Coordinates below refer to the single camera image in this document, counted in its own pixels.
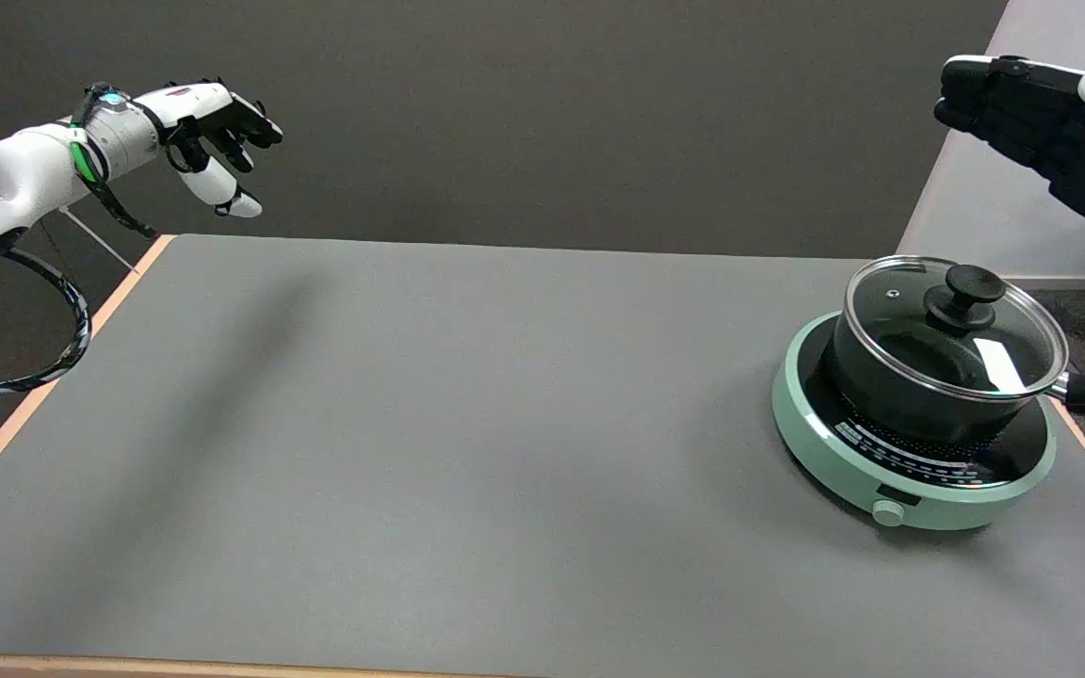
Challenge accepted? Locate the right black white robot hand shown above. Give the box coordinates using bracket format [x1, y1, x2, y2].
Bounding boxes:
[933, 55, 1085, 237]

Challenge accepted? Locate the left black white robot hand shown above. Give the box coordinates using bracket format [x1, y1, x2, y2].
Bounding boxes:
[140, 78, 284, 219]

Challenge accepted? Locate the glass pot lid black knob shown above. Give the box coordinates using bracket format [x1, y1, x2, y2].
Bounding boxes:
[842, 254, 1070, 403]

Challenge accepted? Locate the thin white rod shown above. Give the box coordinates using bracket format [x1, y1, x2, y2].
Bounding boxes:
[59, 207, 140, 276]

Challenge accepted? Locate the mint green induction cooker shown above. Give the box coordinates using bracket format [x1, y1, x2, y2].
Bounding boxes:
[771, 311, 1059, 531]

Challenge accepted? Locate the black green wrist cable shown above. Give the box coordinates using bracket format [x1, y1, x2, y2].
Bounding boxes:
[70, 82, 159, 239]

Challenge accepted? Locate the thick black looped cable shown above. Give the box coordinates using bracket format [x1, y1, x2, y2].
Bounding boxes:
[0, 247, 93, 396]

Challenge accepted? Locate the black saucepan with handle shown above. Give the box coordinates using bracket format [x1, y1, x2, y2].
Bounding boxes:
[819, 287, 1085, 450]

